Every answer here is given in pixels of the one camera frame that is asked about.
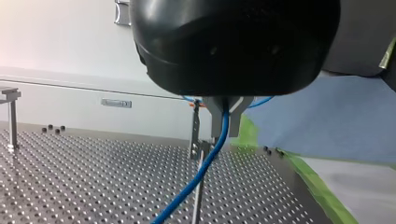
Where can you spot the metal post with orange clip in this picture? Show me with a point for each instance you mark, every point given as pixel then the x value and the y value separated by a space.
pixel 195 124

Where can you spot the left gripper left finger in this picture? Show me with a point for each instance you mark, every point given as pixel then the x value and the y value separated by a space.
pixel 215 121

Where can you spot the grey wall plate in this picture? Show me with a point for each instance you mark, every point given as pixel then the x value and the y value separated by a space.
pixel 116 103

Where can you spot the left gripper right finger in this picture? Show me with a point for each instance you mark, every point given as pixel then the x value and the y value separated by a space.
pixel 235 123

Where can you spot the black panel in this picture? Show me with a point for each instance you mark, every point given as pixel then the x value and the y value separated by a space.
pixel 361 34

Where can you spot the connector holder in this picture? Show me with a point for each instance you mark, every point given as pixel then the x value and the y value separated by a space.
pixel 12 118

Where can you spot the metal wall bracket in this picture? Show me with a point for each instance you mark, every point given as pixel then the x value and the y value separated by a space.
pixel 122 14

